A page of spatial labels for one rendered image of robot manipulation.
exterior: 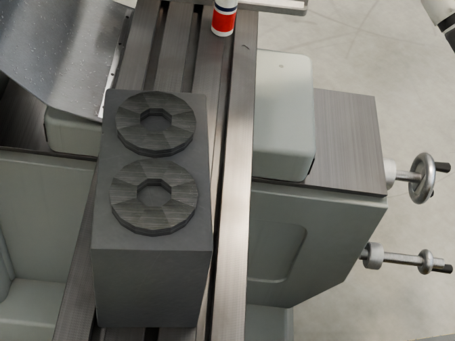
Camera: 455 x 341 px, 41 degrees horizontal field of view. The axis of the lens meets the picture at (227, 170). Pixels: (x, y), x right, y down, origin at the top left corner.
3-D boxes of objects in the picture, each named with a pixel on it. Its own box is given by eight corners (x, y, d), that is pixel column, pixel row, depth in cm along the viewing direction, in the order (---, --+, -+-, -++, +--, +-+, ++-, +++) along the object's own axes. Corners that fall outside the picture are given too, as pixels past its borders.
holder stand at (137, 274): (193, 184, 87) (208, 84, 71) (198, 328, 74) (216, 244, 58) (109, 181, 85) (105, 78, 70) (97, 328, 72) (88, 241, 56)
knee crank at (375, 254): (447, 260, 139) (458, 247, 134) (451, 283, 135) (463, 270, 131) (354, 249, 138) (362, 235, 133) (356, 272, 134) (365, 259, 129)
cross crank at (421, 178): (426, 176, 142) (447, 143, 133) (434, 217, 135) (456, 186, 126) (360, 167, 141) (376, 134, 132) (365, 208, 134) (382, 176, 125)
